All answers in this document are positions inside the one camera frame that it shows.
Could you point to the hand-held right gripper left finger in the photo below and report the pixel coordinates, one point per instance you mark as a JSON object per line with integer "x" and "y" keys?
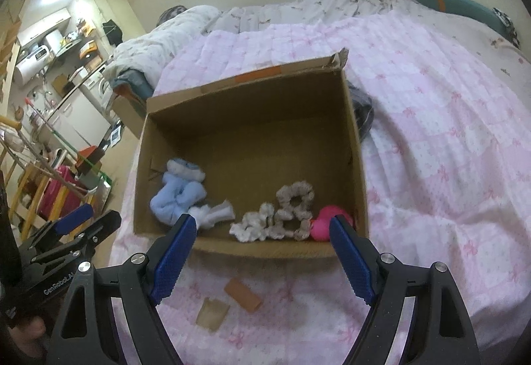
{"x": 174, "y": 261}

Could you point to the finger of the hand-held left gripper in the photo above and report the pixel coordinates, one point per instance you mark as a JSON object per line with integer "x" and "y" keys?
{"x": 99, "y": 228}
{"x": 72, "y": 220}

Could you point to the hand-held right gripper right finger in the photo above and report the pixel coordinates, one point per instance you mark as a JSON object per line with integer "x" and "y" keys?
{"x": 352, "y": 261}

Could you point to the pink heart toy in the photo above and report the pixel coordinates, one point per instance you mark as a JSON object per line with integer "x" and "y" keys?
{"x": 321, "y": 224}

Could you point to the light blue sock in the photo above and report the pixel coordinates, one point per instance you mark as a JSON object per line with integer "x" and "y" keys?
{"x": 174, "y": 199}

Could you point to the white sock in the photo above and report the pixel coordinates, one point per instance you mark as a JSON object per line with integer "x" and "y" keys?
{"x": 215, "y": 213}

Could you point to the brown cardboard box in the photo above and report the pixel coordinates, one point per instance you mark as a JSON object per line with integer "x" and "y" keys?
{"x": 257, "y": 141}

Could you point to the person's left hand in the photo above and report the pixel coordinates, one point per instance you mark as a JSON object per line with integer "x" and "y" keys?
{"x": 25, "y": 334}

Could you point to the tan flat sponge piece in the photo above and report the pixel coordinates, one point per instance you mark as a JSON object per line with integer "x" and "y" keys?
{"x": 212, "y": 315}

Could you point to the brown cardboard tube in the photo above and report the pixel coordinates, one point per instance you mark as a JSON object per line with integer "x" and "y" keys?
{"x": 242, "y": 294}

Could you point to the white kitchen counter cabinet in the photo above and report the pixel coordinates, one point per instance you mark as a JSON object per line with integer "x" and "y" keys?
{"x": 83, "y": 120}

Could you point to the large cardboard box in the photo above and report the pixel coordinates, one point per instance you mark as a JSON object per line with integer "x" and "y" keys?
{"x": 130, "y": 116}

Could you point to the white washing machine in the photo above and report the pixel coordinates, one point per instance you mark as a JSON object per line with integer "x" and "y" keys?
{"x": 99, "y": 85}

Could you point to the dark grey cloth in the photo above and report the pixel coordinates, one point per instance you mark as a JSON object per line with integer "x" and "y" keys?
{"x": 361, "y": 108}

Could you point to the white water heater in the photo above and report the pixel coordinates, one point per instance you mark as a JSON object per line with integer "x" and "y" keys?
{"x": 31, "y": 68}

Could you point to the pink bow print blanket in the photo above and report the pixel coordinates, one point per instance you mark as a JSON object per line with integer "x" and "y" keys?
{"x": 435, "y": 120}

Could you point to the black hanging garment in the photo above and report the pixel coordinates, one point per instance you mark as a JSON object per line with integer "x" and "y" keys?
{"x": 113, "y": 32}

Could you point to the white folded quilt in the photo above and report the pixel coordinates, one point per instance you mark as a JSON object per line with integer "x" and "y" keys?
{"x": 166, "y": 41}

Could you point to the dark patterned cloth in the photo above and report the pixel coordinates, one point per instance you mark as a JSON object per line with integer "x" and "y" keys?
{"x": 172, "y": 14}

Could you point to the white floral bed sheet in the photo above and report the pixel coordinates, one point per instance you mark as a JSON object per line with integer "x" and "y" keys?
{"x": 315, "y": 4}

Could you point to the black white patterned cloth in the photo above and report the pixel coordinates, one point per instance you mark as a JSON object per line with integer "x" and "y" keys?
{"x": 508, "y": 27}

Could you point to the teal pillow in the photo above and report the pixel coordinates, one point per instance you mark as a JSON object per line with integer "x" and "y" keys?
{"x": 460, "y": 0}

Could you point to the cream wall cabinets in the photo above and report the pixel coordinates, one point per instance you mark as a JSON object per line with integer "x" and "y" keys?
{"x": 43, "y": 27}

